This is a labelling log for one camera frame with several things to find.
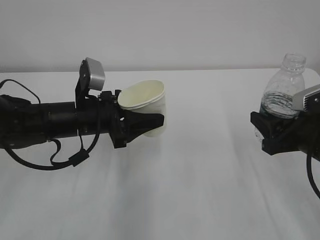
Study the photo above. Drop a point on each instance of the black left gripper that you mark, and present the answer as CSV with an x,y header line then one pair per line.
x,y
123,127

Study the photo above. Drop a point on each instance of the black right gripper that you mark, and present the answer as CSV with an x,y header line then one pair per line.
x,y
299,135

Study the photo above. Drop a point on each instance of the clear green-label water bottle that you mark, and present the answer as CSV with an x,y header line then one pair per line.
x,y
277,97

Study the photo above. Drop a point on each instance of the white paper cup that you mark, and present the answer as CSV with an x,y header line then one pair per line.
x,y
147,97

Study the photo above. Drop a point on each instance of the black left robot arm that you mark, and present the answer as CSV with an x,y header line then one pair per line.
x,y
23,124

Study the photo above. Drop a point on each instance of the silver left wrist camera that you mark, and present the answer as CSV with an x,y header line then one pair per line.
x,y
91,77

